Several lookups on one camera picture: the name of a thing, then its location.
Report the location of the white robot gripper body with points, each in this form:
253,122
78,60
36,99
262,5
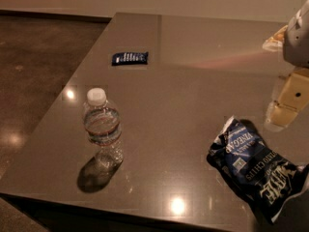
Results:
298,41

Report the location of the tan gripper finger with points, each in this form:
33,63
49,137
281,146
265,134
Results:
290,95
275,42

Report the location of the clear plastic water bottle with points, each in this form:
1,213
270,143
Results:
102,122

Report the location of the blue potato chips bag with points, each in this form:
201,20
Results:
255,173

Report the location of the small blue snack wrapper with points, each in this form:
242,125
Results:
130,58

